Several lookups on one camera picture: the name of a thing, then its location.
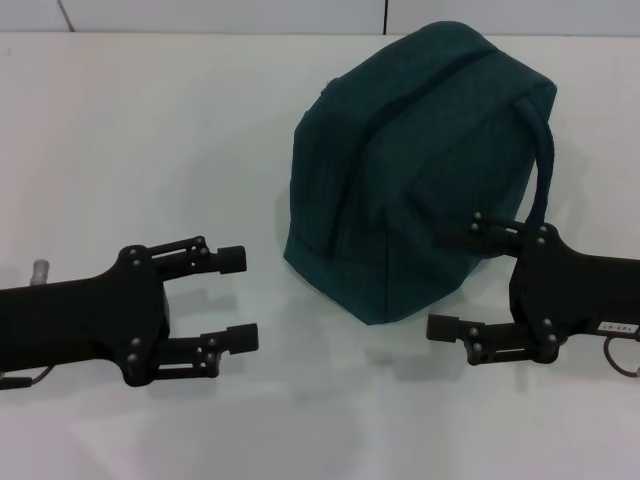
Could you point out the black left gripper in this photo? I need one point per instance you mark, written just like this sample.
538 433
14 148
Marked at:
85 320

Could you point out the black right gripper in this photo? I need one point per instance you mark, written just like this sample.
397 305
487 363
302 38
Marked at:
575 295

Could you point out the dark teal insulated lunch bag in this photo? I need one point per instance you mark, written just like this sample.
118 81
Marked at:
400 200

